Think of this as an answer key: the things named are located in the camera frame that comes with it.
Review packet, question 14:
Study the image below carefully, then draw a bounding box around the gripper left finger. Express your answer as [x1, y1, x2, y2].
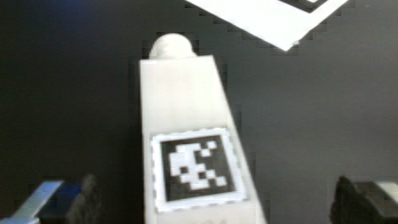
[0, 174, 102, 224]

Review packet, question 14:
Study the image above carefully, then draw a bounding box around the white marker base sheet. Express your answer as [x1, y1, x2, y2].
[187, 0, 349, 51]

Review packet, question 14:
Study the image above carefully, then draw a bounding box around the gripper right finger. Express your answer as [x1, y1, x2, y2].
[331, 176, 398, 224]

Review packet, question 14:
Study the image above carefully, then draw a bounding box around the white desk leg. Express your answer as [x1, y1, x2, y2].
[141, 33, 267, 224]

